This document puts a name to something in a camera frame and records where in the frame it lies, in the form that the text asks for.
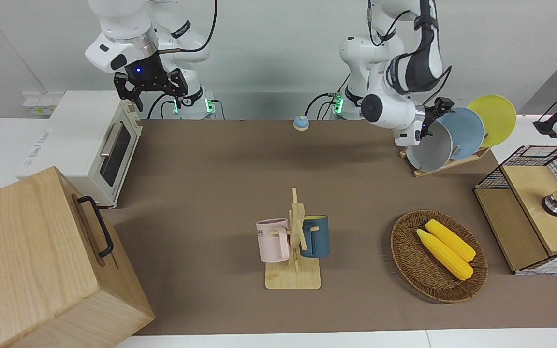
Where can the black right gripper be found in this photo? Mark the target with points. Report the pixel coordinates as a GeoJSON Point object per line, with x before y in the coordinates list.
{"type": "Point", "coordinates": [143, 75]}

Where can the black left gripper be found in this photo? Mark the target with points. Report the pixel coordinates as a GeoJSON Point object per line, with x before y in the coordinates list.
{"type": "Point", "coordinates": [431, 118]}

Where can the gray round plate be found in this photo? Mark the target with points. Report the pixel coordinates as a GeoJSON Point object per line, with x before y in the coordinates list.
{"type": "Point", "coordinates": [431, 152]}

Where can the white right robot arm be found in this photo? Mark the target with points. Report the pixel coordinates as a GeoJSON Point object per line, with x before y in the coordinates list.
{"type": "Point", "coordinates": [124, 29]}

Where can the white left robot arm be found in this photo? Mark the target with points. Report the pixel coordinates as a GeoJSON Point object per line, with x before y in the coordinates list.
{"type": "Point", "coordinates": [416, 63]}

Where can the light blue round plate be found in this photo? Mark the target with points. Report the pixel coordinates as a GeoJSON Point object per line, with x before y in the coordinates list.
{"type": "Point", "coordinates": [467, 133]}

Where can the yellow round plate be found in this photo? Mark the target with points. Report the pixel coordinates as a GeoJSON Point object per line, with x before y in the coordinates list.
{"type": "Point", "coordinates": [498, 116]}

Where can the wooden plate rack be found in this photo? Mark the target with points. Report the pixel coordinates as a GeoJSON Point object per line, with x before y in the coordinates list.
{"type": "Point", "coordinates": [452, 163]}

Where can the white toaster oven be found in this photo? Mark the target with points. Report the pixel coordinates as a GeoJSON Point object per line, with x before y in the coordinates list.
{"type": "Point", "coordinates": [85, 130]}

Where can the white power strip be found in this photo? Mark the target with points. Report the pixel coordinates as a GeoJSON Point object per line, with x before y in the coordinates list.
{"type": "Point", "coordinates": [41, 105]}

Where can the brown table mat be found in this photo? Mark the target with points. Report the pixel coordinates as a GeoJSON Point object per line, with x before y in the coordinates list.
{"type": "Point", "coordinates": [211, 193]}

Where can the yellow corn cob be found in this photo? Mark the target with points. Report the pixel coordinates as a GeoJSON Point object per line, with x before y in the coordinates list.
{"type": "Point", "coordinates": [452, 240]}
{"type": "Point", "coordinates": [445, 256]}

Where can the blue service bell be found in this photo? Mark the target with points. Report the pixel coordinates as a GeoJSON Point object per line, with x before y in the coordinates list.
{"type": "Point", "coordinates": [300, 123]}

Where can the brown wicker basket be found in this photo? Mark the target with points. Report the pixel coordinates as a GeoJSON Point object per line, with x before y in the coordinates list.
{"type": "Point", "coordinates": [418, 270]}

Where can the dark blue mug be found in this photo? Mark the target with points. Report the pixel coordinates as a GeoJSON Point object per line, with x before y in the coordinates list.
{"type": "Point", "coordinates": [318, 239]}

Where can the pink mug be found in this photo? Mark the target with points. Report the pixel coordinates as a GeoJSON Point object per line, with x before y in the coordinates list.
{"type": "Point", "coordinates": [271, 241]}

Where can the light wooden cabinet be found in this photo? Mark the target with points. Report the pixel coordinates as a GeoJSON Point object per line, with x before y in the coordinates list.
{"type": "Point", "coordinates": [32, 261]}

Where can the wooden mug tree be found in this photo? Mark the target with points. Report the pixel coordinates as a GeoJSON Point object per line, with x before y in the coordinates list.
{"type": "Point", "coordinates": [293, 278]}

